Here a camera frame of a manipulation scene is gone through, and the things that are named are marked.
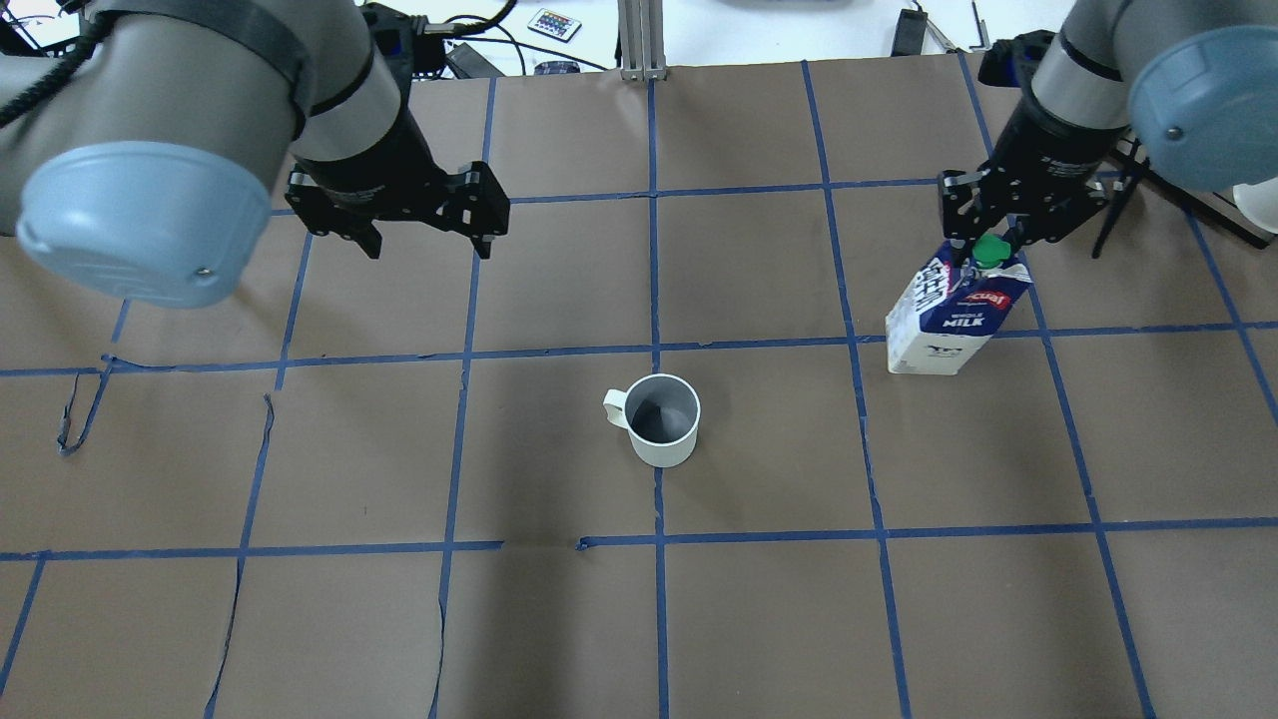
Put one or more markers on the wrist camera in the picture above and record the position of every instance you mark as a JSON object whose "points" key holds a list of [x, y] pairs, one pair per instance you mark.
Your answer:
{"points": [[1012, 62], [409, 43]]}

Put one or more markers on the allen key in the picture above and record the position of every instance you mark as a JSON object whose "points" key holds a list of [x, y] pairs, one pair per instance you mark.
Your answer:
{"points": [[985, 40]]}

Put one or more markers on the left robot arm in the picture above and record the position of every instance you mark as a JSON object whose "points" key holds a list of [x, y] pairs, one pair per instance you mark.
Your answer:
{"points": [[142, 163]]}

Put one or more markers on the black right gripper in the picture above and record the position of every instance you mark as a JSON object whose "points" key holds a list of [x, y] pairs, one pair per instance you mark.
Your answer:
{"points": [[1048, 148]]}

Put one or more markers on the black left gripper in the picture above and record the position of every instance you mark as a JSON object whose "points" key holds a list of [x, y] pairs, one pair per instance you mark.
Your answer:
{"points": [[384, 158]]}

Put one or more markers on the aluminium frame post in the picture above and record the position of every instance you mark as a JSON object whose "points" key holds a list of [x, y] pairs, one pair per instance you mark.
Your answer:
{"points": [[642, 55]]}

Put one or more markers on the white cup on rack front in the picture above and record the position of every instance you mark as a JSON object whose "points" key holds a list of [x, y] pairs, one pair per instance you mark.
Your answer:
{"points": [[1258, 203]]}

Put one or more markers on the blue white milk carton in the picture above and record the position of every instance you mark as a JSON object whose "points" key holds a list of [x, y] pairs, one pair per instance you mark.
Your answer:
{"points": [[951, 307]]}

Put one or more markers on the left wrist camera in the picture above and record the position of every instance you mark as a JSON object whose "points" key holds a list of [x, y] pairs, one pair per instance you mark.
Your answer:
{"points": [[409, 43]]}

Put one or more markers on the black power adapter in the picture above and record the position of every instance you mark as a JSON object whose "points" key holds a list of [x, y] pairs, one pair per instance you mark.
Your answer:
{"points": [[910, 32]]}

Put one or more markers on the white ribbed mug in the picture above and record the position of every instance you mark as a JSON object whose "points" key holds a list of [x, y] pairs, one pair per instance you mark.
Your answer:
{"points": [[661, 415]]}

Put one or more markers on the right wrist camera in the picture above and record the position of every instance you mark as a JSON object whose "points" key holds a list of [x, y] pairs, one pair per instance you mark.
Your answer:
{"points": [[1012, 62]]}

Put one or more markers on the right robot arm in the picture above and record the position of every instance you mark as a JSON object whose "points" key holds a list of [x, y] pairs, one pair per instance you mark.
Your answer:
{"points": [[1193, 83]]}

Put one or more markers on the small remote control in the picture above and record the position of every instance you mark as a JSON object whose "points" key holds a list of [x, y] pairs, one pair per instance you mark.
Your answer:
{"points": [[559, 27]]}

